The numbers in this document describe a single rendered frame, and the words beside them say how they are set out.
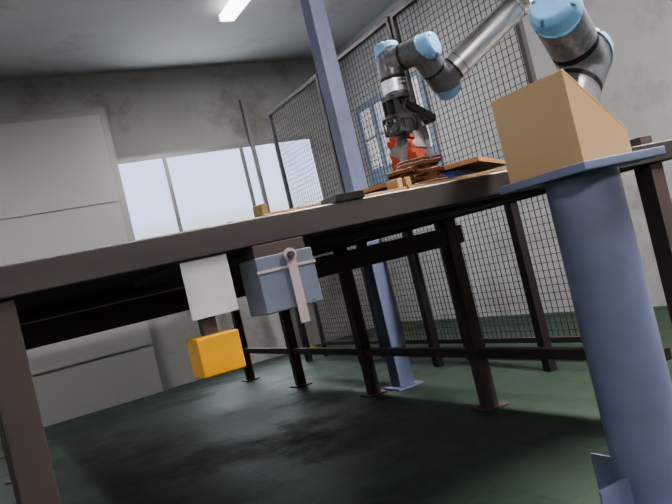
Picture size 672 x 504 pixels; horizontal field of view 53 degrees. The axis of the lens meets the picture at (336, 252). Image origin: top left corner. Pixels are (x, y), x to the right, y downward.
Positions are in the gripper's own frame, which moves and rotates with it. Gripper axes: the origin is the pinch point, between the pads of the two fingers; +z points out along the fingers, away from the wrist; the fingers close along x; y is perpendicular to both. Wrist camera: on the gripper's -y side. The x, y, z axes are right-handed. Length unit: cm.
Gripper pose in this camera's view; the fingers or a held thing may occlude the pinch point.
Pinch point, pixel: (418, 161)
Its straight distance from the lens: 201.5
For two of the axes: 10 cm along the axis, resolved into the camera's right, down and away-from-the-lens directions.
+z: 2.3, 9.7, -0.1
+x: 5.9, -1.5, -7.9
